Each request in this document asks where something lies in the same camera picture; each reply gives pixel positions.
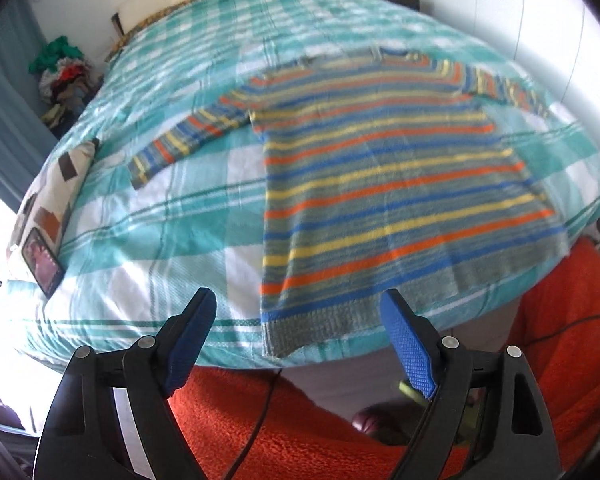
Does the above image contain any patterned white pillow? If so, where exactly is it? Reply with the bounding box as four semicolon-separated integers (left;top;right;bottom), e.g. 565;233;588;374
7;137;102;302

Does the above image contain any striped knit sweater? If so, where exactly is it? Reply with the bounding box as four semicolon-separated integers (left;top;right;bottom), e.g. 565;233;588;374
127;46;572;359

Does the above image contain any blue curtain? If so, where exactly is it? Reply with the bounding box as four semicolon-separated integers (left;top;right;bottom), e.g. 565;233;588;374
0;0;63;211

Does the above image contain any orange fleece cloth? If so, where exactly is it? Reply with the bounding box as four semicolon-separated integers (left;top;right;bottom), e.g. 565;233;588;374
167;237;600;480

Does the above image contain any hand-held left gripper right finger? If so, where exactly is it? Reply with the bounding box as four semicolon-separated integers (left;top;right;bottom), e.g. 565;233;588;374
379;288;564;480

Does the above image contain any maroon round object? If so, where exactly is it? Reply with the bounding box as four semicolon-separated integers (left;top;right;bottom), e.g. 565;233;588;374
352;404;412;447

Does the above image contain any black smartphone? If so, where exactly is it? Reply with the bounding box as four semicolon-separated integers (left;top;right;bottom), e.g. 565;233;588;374
21;227;65;297

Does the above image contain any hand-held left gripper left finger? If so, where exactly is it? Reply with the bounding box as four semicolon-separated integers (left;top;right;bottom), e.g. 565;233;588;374
32;287;218;480

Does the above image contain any teal checked bed blanket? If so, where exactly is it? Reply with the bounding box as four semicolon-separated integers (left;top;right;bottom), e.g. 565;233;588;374
7;0;600;375

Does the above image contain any pile of colourful clothes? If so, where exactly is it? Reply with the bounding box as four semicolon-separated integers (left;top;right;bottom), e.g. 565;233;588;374
27;35;104;136

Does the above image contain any black cable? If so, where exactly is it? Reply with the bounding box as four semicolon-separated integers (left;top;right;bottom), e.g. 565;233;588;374
522;309;600;349
232;367;284;480

